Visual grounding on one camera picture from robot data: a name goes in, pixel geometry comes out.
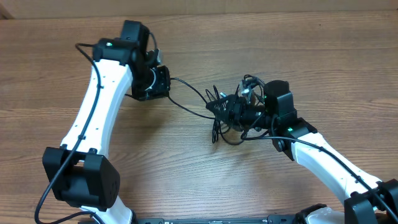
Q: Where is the black usb cable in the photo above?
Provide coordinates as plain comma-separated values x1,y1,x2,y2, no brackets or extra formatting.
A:
167,74,268,146

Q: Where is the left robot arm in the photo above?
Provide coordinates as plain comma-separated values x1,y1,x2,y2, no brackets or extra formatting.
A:
42,20,170,223

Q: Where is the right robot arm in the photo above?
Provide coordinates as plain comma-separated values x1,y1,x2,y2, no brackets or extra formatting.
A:
206,77,397,223

